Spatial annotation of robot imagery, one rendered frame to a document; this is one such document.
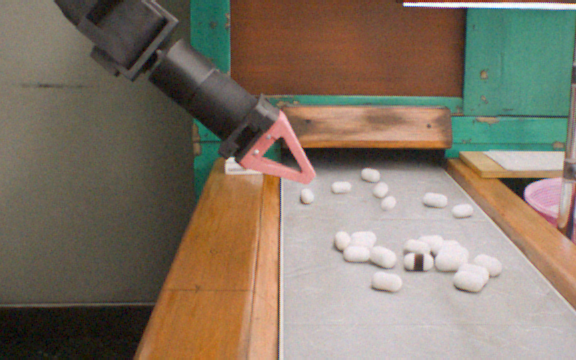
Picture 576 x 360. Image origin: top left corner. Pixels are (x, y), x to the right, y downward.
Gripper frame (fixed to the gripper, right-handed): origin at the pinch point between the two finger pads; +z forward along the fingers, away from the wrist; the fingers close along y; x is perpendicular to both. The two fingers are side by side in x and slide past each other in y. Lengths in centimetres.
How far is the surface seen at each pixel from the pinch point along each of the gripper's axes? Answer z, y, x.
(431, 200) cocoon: 21.1, 24.6, -5.2
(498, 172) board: 29.5, 32.9, -15.4
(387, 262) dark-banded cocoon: 13.9, 0.7, 1.8
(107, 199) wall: -20, 123, 64
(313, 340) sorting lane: 7.8, -15.8, 8.7
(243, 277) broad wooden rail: 0.9, -7.0, 11.1
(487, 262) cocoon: 21.9, -1.6, -5.9
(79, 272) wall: -13, 122, 90
